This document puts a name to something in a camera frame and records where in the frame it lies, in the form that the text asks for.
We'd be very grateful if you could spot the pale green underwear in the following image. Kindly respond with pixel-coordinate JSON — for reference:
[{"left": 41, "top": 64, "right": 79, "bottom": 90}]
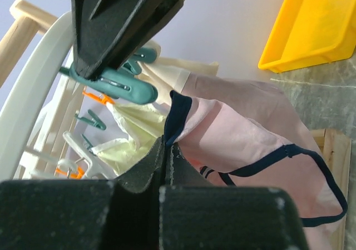
[{"left": 91, "top": 103, "right": 166, "bottom": 175}]

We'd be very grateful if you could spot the white clip hanger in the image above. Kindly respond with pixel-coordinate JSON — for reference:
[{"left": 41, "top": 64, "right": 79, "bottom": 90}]
[{"left": 1, "top": 12, "right": 116, "bottom": 181}]

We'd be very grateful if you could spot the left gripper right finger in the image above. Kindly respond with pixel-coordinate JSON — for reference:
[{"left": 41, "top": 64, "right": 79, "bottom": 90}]
[{"left": 165, "top": 144, "right": 214, "bottom": 188}]

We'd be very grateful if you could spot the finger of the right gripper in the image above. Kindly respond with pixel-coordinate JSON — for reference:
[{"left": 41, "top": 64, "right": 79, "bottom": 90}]
[{"left": 71, "top": 0, "right": 185, "bottom": 79}]

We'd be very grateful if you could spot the white beige underwear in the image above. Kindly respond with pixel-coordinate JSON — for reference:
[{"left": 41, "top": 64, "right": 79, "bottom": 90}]
[{"left": 136, "top": 40, "right": 219, "bottom": 106}]

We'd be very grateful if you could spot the teal clothes peg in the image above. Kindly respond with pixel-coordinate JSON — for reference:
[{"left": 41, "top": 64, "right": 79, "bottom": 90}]
[{"left": 60, "top": 47, "right": 158, "bottom": 105}]

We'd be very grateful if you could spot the yellow plastic tray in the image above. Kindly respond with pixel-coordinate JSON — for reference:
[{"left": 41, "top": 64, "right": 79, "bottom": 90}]
[{"left": 258, "top": 0, "right": 355, "bottom": 73}]

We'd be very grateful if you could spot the wooden drying rack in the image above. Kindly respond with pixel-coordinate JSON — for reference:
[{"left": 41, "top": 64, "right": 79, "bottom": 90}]
[{"left": 1, "top": 0, "right": 351, "bottom": 249}]

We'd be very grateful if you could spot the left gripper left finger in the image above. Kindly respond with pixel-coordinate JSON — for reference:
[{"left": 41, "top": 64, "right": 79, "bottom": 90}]
[{"left": 105, "top": 137, "right": 166, "bottom": 249}]

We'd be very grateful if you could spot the pink underwear navy trim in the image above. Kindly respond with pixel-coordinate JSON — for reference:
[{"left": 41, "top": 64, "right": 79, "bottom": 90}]
[{"left": 164, "top": 91, "right": 348, "bottom": 249}]

